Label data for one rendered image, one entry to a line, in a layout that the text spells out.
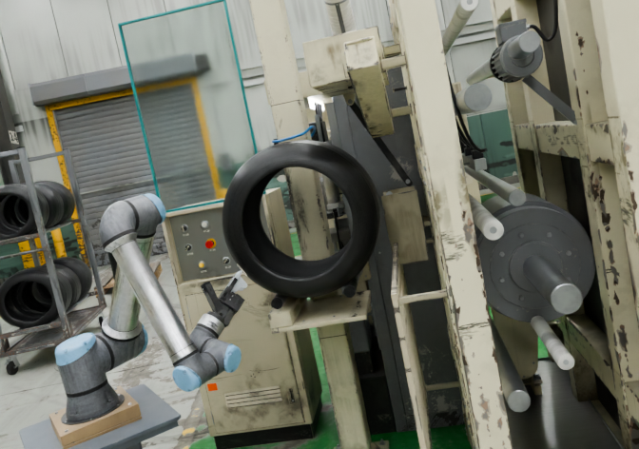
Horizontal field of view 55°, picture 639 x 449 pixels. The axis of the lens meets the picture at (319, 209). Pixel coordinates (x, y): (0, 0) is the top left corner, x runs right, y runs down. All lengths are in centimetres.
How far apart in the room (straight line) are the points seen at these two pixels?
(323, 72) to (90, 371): 135
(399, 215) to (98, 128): 1001
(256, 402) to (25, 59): 1024
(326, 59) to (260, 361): 173
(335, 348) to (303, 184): 74
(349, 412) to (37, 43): 1072
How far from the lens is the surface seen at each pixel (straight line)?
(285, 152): 225
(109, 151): 1212
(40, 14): 1276
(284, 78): 265
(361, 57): 189
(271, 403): 329
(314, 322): 236
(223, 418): 338
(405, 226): 256
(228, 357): 211
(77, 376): 245
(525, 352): 301
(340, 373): 282
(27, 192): 594
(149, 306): 207
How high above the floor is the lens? 146
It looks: 6 degrees down
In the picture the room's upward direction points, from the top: 11 degrees counter-clockwise
